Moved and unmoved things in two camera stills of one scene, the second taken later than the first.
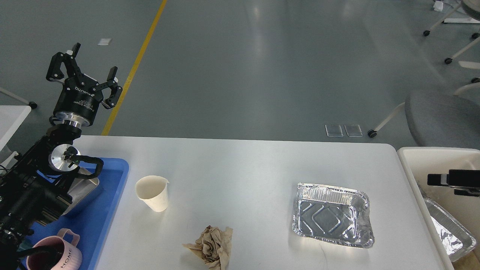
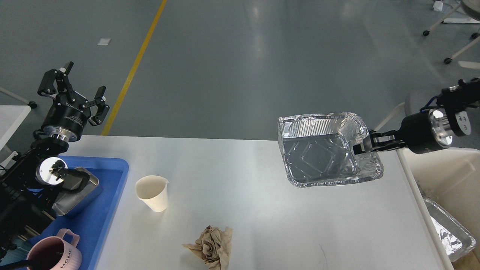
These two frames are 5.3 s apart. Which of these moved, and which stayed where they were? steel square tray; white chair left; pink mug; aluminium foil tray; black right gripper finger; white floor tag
Moved: black right gripper finger; aluminium foil tray
Stayed: pink mug; white chair left; steel square tray; white floor tag
